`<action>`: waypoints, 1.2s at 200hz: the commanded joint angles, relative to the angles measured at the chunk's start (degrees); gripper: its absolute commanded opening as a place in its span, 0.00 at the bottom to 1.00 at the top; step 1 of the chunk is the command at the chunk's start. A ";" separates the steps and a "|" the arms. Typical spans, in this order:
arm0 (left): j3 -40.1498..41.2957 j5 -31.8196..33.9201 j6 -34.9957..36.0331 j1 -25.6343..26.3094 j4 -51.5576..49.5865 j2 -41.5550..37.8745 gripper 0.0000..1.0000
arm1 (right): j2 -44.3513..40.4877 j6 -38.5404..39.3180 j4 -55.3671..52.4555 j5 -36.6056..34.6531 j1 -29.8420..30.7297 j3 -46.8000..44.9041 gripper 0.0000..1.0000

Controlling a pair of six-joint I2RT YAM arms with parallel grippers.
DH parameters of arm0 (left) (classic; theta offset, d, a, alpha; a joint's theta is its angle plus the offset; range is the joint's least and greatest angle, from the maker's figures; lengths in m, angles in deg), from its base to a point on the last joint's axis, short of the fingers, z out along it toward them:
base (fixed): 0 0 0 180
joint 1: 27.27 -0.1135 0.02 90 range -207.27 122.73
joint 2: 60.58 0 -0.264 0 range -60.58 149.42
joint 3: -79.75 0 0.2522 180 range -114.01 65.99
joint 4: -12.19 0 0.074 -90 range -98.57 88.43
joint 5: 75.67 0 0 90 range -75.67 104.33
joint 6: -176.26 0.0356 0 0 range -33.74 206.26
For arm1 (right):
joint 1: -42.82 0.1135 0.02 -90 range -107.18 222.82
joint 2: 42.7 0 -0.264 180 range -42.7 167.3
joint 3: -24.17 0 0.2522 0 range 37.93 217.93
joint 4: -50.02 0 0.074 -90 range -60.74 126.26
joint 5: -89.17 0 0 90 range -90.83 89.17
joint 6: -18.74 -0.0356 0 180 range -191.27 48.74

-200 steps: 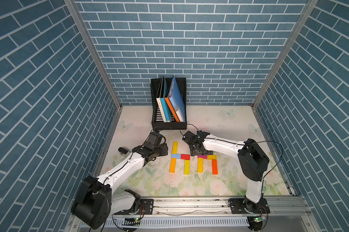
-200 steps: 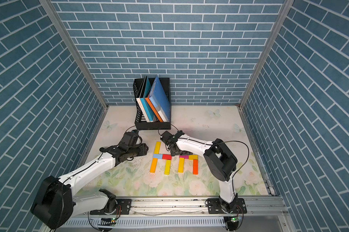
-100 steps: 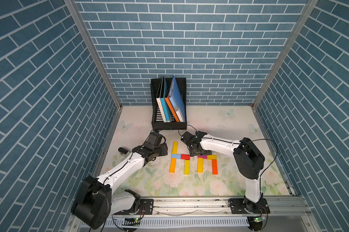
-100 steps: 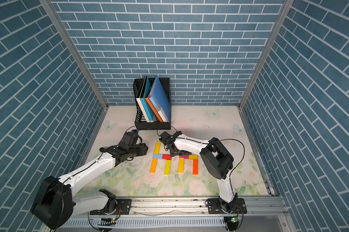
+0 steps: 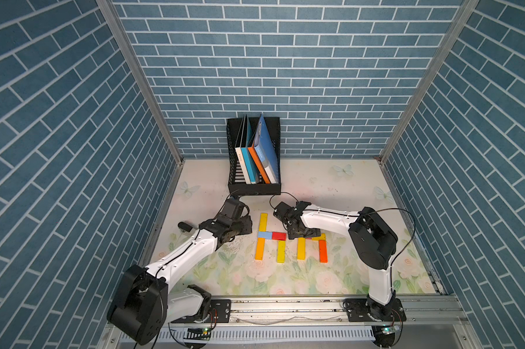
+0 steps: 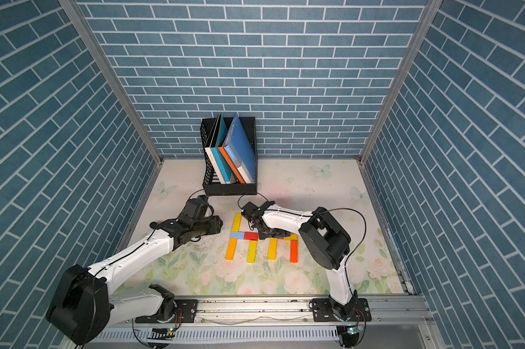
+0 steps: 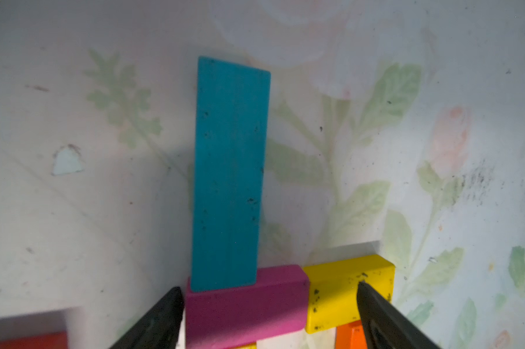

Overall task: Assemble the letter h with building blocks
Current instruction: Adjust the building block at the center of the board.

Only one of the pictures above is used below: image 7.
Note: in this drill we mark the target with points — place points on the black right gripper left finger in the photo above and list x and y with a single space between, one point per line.
159 328

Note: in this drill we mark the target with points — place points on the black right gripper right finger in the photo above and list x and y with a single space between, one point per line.
384 326

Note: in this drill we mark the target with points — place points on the orange red block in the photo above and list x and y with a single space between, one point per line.
350 336

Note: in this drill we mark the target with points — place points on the small yellow block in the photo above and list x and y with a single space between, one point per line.
333 290

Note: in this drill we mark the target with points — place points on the red small block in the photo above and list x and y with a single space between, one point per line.
57 340

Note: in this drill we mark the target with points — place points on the magenta block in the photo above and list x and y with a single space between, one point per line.
276 304

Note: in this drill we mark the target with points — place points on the teal block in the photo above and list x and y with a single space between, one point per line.
231 130

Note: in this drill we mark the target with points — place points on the yellow slanted block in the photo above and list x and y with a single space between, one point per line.
248 346

